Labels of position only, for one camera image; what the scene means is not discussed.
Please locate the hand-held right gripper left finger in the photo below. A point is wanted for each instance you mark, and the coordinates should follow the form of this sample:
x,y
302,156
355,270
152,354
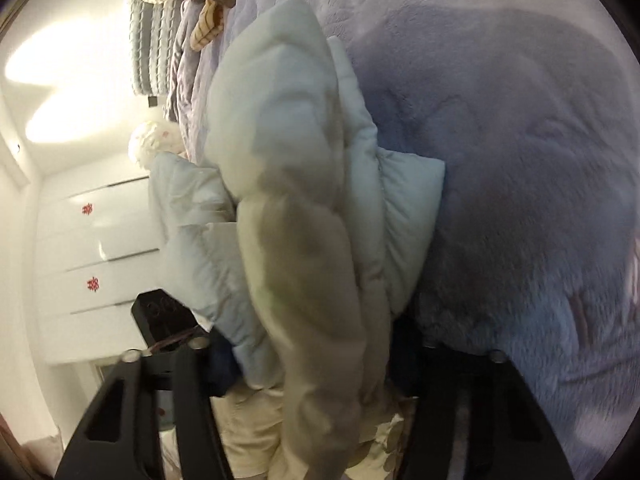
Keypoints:
x,y
222,370

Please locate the grey tufted headboard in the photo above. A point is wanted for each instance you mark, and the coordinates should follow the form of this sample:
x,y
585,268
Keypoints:
x,y
147,45

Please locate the white puffer jacket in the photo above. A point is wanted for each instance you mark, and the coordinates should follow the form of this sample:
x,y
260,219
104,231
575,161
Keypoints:
x,y
300,210

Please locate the floral patterned cloth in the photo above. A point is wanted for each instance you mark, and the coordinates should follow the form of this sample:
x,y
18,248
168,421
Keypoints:
x,y
385,442

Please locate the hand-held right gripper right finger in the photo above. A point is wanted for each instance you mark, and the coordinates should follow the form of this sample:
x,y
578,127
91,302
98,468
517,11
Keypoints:
x,y
405,365

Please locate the white wardrobe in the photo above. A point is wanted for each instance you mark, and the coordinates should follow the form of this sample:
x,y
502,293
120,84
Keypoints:
x,y
75,270

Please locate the red paper sticker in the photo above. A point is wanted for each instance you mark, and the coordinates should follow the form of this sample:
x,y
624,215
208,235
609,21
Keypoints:
x,y
85,208
93,284

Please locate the person's beige pants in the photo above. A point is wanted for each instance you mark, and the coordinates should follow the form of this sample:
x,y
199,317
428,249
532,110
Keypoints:
x,y
250,430

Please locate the purple plush blanket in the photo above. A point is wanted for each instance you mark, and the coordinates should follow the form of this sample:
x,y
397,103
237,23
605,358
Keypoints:
x,y
500,160

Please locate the tan striped cloth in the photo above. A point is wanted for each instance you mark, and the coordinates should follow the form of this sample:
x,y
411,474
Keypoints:
x,y
207,25

